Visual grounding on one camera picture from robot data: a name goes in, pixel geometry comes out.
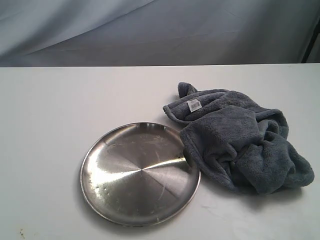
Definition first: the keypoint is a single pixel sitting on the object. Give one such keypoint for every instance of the grey fleece towel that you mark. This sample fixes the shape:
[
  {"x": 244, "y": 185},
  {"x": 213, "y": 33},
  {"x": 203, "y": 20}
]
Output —
[{"x": 236, "y": 142}]

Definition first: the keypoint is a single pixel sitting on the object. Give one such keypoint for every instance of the round stainless steel plate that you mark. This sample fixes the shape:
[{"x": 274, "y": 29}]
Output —
[{"x": 139, "y": 174}]

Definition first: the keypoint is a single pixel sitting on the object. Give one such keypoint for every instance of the grey backdrop cloth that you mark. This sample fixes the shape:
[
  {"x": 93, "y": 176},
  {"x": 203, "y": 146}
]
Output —
[{"x": 65, "y": 33}]

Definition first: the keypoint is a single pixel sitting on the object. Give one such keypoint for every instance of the black backdrop stand pole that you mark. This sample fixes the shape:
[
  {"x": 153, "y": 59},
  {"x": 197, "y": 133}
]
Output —
[{"x": 311, "y": 53}]

